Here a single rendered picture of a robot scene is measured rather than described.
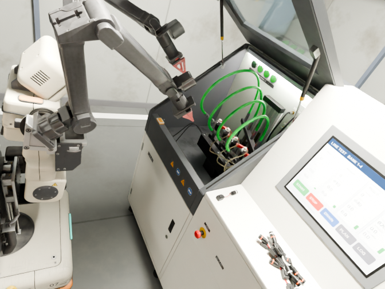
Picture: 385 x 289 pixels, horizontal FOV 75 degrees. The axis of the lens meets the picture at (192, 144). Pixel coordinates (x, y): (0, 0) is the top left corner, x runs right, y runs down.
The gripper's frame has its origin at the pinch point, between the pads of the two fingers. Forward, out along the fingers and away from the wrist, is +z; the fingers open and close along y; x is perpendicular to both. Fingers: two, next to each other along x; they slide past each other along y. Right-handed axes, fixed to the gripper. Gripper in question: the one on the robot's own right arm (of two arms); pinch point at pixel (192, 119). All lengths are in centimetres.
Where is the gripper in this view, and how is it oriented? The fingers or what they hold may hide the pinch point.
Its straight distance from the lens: 113.6
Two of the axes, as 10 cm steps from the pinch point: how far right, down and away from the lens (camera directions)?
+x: -2.2, -6.5, 7.3
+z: 4.6, 5.9, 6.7
